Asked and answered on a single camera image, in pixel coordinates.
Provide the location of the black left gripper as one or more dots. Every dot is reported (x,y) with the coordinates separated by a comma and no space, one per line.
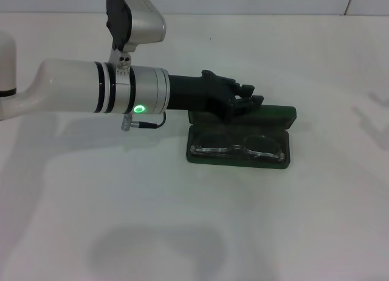
(200,92)

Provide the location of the green glasses case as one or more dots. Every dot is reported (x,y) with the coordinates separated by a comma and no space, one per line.
(273,113)

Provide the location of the clear transparent glasses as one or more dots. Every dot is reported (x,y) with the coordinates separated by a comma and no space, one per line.
(237,148)

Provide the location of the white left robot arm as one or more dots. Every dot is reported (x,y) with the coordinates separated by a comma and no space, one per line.
(70,86)

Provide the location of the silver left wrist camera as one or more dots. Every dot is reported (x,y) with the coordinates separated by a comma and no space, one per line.
(133,19)

